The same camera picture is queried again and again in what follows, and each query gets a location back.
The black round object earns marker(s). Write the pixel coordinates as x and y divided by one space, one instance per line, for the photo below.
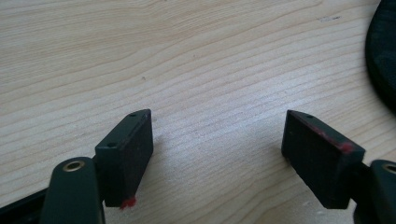
381 53

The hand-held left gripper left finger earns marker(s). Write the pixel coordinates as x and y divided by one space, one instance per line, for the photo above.
124 161

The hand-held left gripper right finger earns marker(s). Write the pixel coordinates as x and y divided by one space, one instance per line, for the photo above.
320 161

